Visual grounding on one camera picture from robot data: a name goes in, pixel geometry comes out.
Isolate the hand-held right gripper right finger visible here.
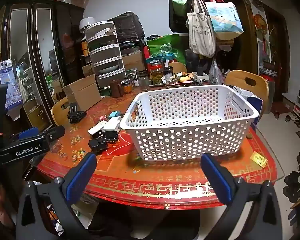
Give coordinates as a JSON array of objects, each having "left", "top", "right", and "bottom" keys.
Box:
[{"left": 200, "top": 152, "right": 283, "bottom": 240}]

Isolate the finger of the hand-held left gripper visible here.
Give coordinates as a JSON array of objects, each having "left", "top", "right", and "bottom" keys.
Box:
[
  {"left": 10, "top": 127, "right": 40, "bottom": 142},
  {"left": 41, "top": 125, "right": 66, "bottom": 142}
]

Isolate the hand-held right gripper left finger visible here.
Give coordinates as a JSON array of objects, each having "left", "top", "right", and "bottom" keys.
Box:
[{"left": 15, "top": 152, "right": 98, "bottom": 240}]

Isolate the black power adapter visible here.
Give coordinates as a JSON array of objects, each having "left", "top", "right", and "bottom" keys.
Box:
[
  {"left": 88, "top": 139, "right": 108, "bottom": 155},
  {"left": 102, "top": 130, "right": 119, "bottom": 142}
]

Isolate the white charger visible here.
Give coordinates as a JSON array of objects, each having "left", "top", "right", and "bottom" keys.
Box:
[{"left": 88, "top": 121, "right": 107, "bottom": 135}]

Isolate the white perforated plastic basket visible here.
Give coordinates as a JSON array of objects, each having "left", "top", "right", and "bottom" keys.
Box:
[{"left": 119, "top": 85, "right": 260, "bottom": 162}]

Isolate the white square power adapter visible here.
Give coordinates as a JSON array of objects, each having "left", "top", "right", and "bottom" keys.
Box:
[{"left": 104, "top": 118, "right": 121, "bottom": 132}]

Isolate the light wooden chair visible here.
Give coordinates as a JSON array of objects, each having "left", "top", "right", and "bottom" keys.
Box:
[
  {"left": 169, "top": 62, "right": 188, "bottom": 74},
  {"left": 51, "top": 96, "right": 70, "bottom": 127},
  {"left": 224, "top": 70, "right": 269, "bottom": 113}
]

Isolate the black clip device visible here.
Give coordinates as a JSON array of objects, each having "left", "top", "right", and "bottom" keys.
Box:
[{"left": 67, "top": 102, "right": 87, "bottom": 123}]

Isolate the yellow card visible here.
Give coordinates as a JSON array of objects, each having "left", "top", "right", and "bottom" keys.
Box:
[{"left": 250, "top": 152, "right": 268, "bottom": 167}]

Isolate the open cardboard box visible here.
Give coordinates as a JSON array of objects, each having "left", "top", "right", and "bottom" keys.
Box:
[{"left": 62, "top": 74, "right": 102, "bottom": 112}]

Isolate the blue and white packet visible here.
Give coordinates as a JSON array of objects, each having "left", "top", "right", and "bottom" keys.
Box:
[{"left": 0, "top": 59, "right": 24, "bottom": 110}]

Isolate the red patterned tablecloth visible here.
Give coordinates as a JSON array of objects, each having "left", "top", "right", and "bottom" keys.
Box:
[{"left": 37, "top": 85, "right": 278, "bottom": 209}]

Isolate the brown cylindrical container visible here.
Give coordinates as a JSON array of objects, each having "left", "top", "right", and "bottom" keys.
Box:
[{"left": 109, "top": 79, "right": 124, "bottom": 98}]

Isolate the dark wooden mirrored cabinet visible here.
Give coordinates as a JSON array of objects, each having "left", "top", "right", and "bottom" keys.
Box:
[{"left": 0, "top": 1, "right": 87, "bottom": 130}]

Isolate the white and blue paper bag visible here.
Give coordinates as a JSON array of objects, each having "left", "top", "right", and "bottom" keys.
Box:
[{"left": 232, "top": 85, "right": 263, "bottom": 130}]

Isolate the white plastic drawer tower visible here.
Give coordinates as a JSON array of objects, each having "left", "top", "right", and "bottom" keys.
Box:
[{"left": 84, "top": 21, "right": 127, "bottom": 90}]

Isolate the clear glass jar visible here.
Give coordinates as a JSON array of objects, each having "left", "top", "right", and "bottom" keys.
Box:
[
  {"left": 130, "top": 69, "right": 140, "bottom": 87},
  {"left": 140, "top": 72, "right": 150, "bottom": 90}
]

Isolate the taped cardboard box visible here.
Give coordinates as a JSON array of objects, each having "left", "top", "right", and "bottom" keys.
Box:
[{"left": 121, "top": 51, "right": 145, "bottom": 72}]

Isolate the white power strip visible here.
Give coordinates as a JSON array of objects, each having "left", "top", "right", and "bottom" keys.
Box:
[{"left": 192, "top": 71, "right": 210, "bottom": 79}]

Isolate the red barrel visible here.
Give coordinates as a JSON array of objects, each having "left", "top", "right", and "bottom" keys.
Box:
[{"left": 259, "top": 67, "right": 278, "bottom": 105}]

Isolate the clear plastic bag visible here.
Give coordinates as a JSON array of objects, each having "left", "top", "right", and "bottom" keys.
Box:
[{"left": 209, "top": 60, "right": 225, "bottom": 84}]

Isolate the black lid glass jar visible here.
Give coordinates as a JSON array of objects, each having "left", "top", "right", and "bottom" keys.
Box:
[{"left": 164, "top": 66, "right": 174, "bottom": 82}]

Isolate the large glass pickle jar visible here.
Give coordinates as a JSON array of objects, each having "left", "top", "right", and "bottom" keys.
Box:
[{"left": 147, "top": 58, "right": 165, "bottom": 85}]

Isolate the black bag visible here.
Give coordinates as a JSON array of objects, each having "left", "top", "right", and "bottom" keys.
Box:
[{"left": 109, "top": 12, "right": 145, "bottom": 43}]

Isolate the brown wooden door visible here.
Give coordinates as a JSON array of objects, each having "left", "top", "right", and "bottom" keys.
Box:
[{"left": 265, "top": 5, "right": 290, "bottom": 100}]

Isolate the green shopping bag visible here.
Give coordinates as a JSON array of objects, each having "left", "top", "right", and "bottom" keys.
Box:
[{"left": 147, "top": 34, "right": 188, "bottom": 65}]

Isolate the beige canvas tote bag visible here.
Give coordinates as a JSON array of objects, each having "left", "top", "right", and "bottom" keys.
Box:
[{"left": 186, "top": 0, "right": 217, "bottom": 58}]

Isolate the blue printed tote bag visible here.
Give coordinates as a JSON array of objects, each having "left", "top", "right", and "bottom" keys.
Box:
[{"left": 204, "top": 1, "right": 244, "bottom": 40}]

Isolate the green gift bag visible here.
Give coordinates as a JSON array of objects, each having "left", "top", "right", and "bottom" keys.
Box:
[{"left": 172, "top": 0, "right": 194, "bottom": 18}]

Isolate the round red wall ornament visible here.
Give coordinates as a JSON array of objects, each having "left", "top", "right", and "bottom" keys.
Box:
[{"left": 254, "top": 14, "right": 268, "bottom": 34}]

